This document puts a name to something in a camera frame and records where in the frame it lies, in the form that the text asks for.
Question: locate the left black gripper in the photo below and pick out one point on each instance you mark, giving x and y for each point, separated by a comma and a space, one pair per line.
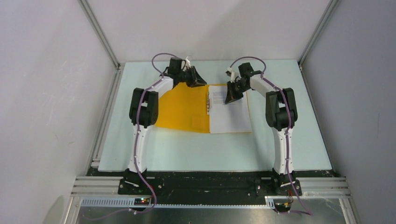
196, 80

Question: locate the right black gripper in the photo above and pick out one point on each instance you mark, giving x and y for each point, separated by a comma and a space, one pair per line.
231, 95

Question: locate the metal folder clip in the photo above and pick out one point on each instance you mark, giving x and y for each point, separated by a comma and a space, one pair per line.
209, 103

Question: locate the orange file folder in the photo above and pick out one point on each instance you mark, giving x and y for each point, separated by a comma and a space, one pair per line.
184, 108

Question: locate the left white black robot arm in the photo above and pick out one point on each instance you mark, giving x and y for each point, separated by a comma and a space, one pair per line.
144, 111

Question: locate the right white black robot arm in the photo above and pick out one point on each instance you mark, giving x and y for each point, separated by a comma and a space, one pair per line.
280, 114

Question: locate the right controller board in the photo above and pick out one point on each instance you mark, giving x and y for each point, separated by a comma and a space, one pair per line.
282, 208

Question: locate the controller board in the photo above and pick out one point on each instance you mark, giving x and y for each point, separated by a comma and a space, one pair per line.
282, 208
141, 201

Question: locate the left controller board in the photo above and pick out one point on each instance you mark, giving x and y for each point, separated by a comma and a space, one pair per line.
141, 201

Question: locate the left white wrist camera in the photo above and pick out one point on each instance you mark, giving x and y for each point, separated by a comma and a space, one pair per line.
187, 63

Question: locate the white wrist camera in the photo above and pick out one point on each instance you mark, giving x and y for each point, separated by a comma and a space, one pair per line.
234, 76
187, 63

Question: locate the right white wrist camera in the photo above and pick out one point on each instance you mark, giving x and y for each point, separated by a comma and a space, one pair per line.
234, 76

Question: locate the left aluminium corner post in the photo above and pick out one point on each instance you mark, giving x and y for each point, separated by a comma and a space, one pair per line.
88, 11

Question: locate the aluminium corner post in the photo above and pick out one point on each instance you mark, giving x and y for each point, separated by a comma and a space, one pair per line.
88, 11
320, 27

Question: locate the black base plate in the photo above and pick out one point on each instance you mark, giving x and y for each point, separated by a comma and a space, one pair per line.
205, 188

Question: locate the aluminium frame rail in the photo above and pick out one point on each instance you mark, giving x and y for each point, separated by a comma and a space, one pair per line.
96, 200

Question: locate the right aluminium corner post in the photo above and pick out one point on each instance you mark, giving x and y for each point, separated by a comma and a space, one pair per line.
320, 27

